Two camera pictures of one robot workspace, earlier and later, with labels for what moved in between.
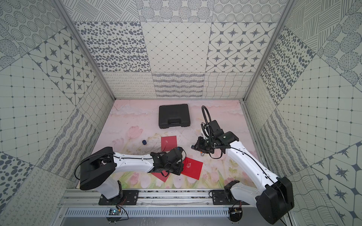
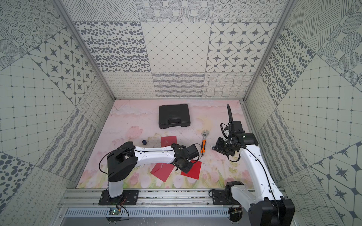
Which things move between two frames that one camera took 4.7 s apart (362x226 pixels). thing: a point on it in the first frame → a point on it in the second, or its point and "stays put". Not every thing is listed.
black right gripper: [200, 147] → [219, 147]
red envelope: [192, 168] stays put
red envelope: [160, 175] stays put
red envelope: [168, 142] stays put
